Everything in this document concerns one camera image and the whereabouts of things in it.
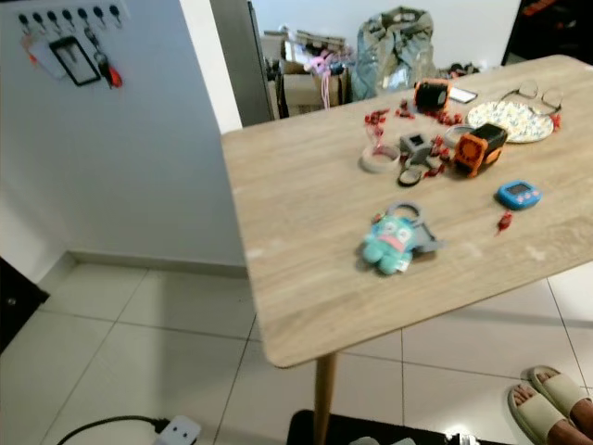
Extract beige tape roll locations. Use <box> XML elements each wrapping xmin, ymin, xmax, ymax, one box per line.
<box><xmin>360</xmin><ymin>145</ymin><xmax>401</xmax><ymax>175</ymax></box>

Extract teal plush keychain with ring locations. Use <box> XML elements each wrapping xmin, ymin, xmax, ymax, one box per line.
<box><xmin>361</xmin><ymin>201</ymin><xmax>444</xmax><ymax>277</ymax></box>

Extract grey door panel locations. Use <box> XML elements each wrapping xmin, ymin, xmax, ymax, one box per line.
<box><xmin>209</xmin><ymin>0</ymin><xmax>266</xmax><ymax>129</ymax></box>

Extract cardboard box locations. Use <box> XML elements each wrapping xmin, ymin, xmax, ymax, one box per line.
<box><xmin>278</xmin><ymin>70</ymin><xmax>348</xmax><ymax>119</ymax></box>

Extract key bunch with red fob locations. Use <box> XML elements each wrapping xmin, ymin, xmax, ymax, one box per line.
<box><xmin>91</xmin><ymin>28</ymin><xmax>123</xmax><ymax>90</ymax></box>

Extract red bead cluster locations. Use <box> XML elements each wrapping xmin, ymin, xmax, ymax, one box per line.
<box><xmin>364</xmin><ymin>108</ymin><xmax>392</xmax><ymax>133</ymax></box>
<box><xmin>426</xmin><ymin>135</ymin><xmax>458</xmax><ymax>179</ymax></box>

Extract grey green plastic bag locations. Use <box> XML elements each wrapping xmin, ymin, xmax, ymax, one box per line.
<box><xmin>350</xmin><ymin>6</ymin><xmax>436</xmax><ymax>101</ymax></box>

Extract large orange black device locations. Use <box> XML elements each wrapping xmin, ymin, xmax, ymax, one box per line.
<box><xmin>457</xmin><ymin>122</ymin><xmax>511</xmax><ymax>179</ymax></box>

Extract small orange black device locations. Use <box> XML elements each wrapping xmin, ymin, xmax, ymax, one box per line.
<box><xmin>414</xmin><ymin>80</ymin><xmax>453</xmax><ymax>114</ymax></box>

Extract pink ribbon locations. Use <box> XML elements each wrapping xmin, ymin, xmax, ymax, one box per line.
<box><xmin>308</xmin><ymin>51</ymin><xmax>337</xmax><ymax>110</ymax></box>

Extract tapered wooden table leg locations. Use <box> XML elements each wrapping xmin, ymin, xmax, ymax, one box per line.
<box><xmin>312</xmin><ymin>352</ymin><xmax>339</xmax><ymax>445</ymax></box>

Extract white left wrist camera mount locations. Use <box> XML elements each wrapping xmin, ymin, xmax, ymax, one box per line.
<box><xmin>159</xmin><ymin>414</ymin><xmax>203</xmax><ymax>445</ymax></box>

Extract blue handheld digital toy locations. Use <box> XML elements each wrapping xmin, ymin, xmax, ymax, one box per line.
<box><xmin>496</xmin><ymin>179</ymin><xmax>543</xmax><ymax>210</ymax></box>

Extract light wooden table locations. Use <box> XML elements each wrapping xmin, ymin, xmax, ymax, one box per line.
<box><xmin>221</xmin><ymin>54</ymin><xmax>593</xmax><ymax>370</ymax></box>

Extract small grey cube device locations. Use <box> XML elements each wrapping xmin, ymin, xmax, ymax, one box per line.
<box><xmin>399</xmin><ymin>133</ymin><xmax>434</xmax><ymax>160</ymax></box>

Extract wire frame glasses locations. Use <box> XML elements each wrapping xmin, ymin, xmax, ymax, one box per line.
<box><xmin>496</xmin><ymin>80</ymin><xmax>566</xmax><ymax>118</ymax></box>

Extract beige slide sandal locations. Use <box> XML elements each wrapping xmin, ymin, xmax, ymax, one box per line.
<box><xmin>526</xmin><ymin>365</ymin><xmax>593</xmax><ymax>418</ymax></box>
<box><xmin>507</xmin><ymin>382</ymin><xmax>577</xmax><ymax>445</ymax></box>

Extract clear plastic badge holder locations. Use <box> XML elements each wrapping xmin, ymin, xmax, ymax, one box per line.
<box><xmin>28</xmin><ymin>35</ymin><xmax>64</xmax><ymax>68</ymax></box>

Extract red bead string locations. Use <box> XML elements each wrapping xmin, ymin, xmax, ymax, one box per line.
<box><xmin>394</xmin><ymin>100</ymin><xmax>464</xmax><ymax>128</ymax></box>

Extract black furniture piece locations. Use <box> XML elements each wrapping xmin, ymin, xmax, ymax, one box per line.
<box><xmin>0</xmin><ymin>258</ymin><xmax>50</xmax><ymax>353</ymax></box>

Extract patterned round plate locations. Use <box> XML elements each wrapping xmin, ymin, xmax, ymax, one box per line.
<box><xmin>466</xmin><ymin>99</ymin><xmax>557</xmax><ymax>145</ymax></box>

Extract black background furniture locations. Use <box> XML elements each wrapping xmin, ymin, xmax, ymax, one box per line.
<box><xmin>502</xmin><ymin>0</ymin><xmax>593</xmax><ymax>66</ymax></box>

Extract black frame badge holder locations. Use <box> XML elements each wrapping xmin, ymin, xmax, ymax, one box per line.
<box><xmin>50</xmin><ymin>35</ymin><xmax>103</xmax><ymax>88</ymax></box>

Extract black floor mat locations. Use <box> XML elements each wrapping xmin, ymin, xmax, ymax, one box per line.
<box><xmin>285</xmin><ymin>410</ymin><xmax>473</xmax><ymax>445</ymax></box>

